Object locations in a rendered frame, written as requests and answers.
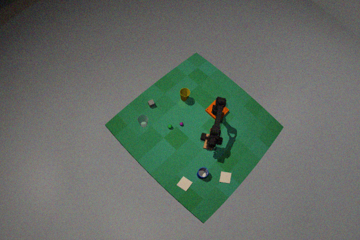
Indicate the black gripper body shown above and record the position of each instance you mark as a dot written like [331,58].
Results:
[203,137]

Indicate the blue mug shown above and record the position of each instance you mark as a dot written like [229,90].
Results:
[202,173]

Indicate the yellow cup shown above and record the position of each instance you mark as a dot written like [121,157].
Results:
[184,94]

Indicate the beige flat square tile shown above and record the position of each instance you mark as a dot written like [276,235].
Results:
[225,177]
[184,183]

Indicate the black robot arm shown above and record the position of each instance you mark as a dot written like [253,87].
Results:
[215,130]

